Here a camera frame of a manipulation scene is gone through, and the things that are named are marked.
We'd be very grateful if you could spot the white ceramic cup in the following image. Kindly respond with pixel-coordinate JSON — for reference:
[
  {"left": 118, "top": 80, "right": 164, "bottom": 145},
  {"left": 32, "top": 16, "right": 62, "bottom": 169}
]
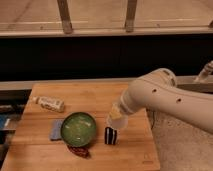
[{"left": 106, "top": 116, "right": 128, "bottom": 130}]

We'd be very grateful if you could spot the blue sponge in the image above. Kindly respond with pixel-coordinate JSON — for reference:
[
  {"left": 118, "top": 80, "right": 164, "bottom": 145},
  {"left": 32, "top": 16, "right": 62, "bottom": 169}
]
[{"left": 49, "top": 120, "right": 62, "bottom": 141}]

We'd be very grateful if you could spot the grey corrugated hose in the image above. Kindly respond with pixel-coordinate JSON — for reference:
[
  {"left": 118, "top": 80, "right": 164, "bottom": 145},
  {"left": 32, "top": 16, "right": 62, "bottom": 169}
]
[{"left": 194, "top": 60, "right": 213, "bottom": 83}]

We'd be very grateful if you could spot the metal post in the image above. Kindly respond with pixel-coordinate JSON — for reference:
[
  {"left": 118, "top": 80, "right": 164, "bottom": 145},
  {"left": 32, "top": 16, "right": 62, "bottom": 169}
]
[
  {"left": 57, "top": 0, "right": 73, "bottom": 34},
  {"left": 124, "top": 0, "right": 137, "bottom": 32}
]

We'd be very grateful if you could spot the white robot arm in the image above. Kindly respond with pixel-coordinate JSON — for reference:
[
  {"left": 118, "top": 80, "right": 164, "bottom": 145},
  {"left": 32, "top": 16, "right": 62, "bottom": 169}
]
[{"left": 107, "top": 68, "right": 213, "bottom": 134}]

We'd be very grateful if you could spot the green bowl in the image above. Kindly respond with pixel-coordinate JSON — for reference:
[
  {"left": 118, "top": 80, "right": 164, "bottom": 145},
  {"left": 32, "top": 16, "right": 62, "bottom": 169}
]
[{"left": 60, "top": 112, "right": 97, "bottom": 147}]

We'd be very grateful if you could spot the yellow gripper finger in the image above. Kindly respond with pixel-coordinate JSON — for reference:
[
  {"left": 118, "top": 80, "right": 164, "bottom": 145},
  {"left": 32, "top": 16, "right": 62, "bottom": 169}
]
[{"left": 109, "top": 103, "right": 122, "bottom": 120}]

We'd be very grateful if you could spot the left metal post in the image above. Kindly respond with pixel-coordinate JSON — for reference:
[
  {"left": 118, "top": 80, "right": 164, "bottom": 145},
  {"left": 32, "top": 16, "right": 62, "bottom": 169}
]
[{"left": 57, "top": 0, "right": 73, "bottom": 34}]

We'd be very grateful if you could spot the red snack wrapper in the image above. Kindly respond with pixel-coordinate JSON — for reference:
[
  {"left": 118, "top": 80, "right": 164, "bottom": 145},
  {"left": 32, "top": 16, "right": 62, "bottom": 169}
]
[{"left": 67, "top": 146, "right": 90, "bottom": 158}]

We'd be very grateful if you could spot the right metal post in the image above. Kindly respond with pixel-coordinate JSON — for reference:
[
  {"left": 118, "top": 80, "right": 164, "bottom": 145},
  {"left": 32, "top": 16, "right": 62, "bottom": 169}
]
[{"left": 124, "top": 0, "right": 137, "bottom": 32}]

